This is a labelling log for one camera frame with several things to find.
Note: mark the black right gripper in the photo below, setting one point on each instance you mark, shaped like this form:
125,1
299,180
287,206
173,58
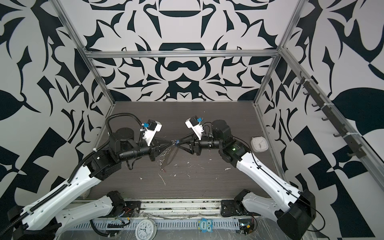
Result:
197,146

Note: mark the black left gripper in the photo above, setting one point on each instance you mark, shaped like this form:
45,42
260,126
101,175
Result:
154,149

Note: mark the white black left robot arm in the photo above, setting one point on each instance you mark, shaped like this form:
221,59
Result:
48,217

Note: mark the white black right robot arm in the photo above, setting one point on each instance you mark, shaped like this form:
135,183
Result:
293,210

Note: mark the white square clock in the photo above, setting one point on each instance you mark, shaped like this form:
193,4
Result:
259,144

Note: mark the round white analog clock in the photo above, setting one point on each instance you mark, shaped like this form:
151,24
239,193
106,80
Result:
146,230

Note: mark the blue owl figure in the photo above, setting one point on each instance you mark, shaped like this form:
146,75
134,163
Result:
205,225

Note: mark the small electronics board left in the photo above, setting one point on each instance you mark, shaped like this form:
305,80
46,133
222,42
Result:
119,223

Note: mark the small electronics board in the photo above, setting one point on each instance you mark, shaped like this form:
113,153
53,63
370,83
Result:
119,223
247,226

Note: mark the small electronics board right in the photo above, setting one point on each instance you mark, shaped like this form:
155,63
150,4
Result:
247,226

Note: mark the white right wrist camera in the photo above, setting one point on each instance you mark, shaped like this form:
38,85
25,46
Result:
196,125

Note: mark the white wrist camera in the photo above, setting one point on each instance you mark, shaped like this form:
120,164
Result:
196,125
149,129

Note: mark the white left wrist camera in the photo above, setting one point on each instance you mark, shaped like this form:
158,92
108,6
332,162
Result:
149,129

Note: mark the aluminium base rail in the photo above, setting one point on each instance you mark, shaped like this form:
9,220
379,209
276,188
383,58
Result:
174,207

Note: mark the white slotted cable duct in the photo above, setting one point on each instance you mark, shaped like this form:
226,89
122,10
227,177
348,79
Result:
187,224

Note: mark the black wall hook rail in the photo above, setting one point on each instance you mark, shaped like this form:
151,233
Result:
333,115

